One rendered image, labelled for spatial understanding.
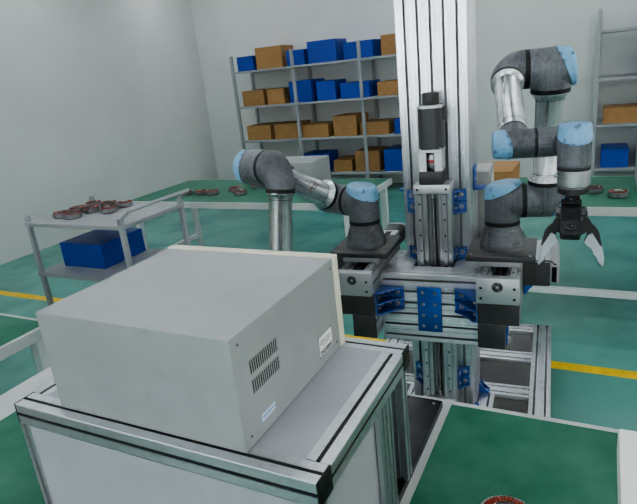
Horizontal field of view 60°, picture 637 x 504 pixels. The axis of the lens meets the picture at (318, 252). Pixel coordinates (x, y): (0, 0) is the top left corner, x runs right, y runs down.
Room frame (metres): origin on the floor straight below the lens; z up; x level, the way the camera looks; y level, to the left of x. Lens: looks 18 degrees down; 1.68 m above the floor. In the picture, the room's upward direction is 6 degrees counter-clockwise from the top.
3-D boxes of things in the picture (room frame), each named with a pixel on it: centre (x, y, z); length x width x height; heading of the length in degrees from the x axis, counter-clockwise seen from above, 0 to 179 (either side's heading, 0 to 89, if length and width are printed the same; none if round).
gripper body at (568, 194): (1.32, -0.64, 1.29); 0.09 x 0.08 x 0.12; 156
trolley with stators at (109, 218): (3.76, 1.41, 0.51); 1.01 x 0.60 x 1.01; 62
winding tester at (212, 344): (1.02, 0.25, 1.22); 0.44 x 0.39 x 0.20; 62
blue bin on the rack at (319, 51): (8.12, -0.43, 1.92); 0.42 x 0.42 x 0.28; 63
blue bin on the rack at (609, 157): (6.44, -3.58, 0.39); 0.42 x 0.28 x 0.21; 153
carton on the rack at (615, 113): (6.43, -3.62, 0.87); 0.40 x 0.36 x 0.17; 152
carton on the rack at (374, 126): (7.81, -1.03, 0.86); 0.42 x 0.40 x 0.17; 61
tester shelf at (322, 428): (1.01, 0.23, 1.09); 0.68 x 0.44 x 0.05; 62
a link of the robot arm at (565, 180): (1.31, -0.63, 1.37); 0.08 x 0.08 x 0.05
